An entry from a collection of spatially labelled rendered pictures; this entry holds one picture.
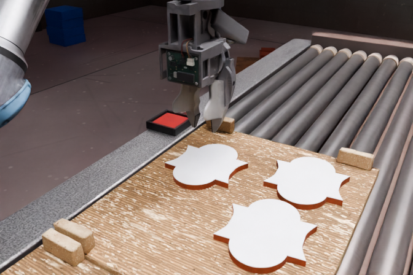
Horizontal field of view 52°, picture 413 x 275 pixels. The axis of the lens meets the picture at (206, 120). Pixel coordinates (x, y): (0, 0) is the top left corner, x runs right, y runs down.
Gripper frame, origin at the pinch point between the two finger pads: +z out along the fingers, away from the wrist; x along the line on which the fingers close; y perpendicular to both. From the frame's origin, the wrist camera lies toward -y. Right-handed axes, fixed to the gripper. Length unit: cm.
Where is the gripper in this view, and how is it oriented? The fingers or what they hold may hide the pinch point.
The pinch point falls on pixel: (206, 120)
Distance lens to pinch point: 68.9
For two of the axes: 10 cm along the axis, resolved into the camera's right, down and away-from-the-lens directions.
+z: 0.0, 9.0, 4.3
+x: 8.6, 2.2, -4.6
